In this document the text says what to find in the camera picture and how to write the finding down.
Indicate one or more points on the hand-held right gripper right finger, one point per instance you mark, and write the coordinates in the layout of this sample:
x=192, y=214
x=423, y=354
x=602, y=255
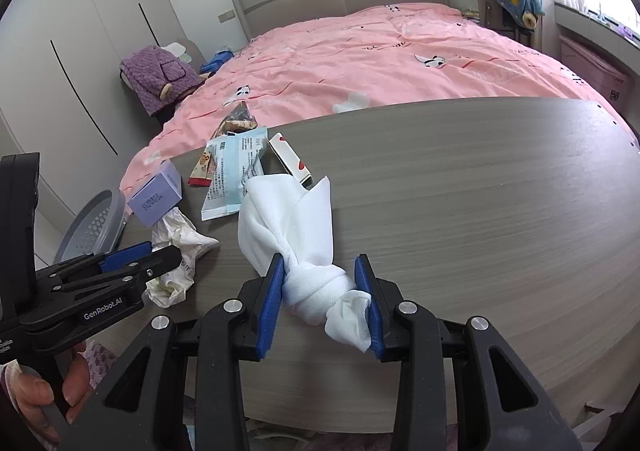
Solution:
x=370, y=311

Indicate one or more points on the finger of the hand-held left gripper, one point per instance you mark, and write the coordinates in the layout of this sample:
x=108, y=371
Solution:
x=125, y=253
x=160, y=261

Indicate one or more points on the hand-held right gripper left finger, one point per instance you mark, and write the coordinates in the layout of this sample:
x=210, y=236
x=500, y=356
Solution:
x=270, y=301

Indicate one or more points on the white paper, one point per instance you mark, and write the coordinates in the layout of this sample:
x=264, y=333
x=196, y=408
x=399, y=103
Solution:
x=175, y=236

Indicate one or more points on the grey perforated plastic basket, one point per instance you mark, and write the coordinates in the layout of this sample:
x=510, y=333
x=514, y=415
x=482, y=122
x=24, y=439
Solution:
x=90, y=226

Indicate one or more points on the white knotted cloth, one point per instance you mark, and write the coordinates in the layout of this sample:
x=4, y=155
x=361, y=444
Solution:
x=285, y=226

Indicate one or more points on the person's left hand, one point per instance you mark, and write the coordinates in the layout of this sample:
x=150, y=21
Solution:
x=35, y=391

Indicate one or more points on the purple toothpaste box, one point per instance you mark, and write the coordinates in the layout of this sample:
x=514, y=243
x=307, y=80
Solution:
x=155, y=198

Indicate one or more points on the red orange wrapper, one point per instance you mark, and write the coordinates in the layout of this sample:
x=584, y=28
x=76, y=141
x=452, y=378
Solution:
x=200, y=173

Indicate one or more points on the light blue packet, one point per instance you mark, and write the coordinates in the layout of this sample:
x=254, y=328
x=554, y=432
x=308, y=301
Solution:
x=232, y=171

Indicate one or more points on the small red white box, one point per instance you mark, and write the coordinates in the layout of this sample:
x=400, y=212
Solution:
x=292, y=161

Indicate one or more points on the brown snack wrapper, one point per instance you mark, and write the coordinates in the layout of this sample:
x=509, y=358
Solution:
x=240, y=121

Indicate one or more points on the purple fleece robe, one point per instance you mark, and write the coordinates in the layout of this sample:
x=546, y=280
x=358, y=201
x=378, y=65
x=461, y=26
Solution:
x=150, y=76

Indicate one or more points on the blue bag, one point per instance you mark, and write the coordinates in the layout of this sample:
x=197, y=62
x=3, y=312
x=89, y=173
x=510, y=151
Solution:
x=216, y=62

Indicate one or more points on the white wardrobe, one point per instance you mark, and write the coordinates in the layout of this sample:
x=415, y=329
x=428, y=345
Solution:
x=75, y=31

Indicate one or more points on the bed with pink duvet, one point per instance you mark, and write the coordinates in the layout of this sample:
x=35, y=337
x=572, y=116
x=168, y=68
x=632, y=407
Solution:
x=400, y=61

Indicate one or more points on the brown chair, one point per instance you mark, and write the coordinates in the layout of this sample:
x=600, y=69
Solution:
x=495, y=21

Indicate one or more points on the pink storage box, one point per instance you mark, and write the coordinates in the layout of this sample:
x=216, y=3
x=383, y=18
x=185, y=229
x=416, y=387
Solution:
x=592, y=68

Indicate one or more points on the grey window sill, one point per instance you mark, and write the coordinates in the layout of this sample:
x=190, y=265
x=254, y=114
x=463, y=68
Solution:
x=590, y=23

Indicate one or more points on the wall outlet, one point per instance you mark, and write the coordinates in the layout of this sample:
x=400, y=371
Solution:
x=226, y=15

